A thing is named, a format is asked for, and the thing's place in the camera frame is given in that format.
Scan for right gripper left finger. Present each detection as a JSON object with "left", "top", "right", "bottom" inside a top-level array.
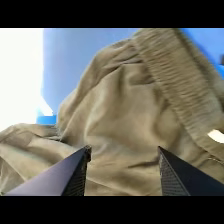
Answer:
[{"left": 5, "top": 145, "right": 93, "bottom": 197}]

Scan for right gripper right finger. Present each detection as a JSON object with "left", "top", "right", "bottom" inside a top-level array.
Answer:
[{"left": 157, "top": 145, "right": 224, "bottom": 197}]

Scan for olive green pants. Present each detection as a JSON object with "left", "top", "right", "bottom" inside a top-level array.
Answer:
[{"left": 0, "top": 28, "right": 224, "bottom": 197}]

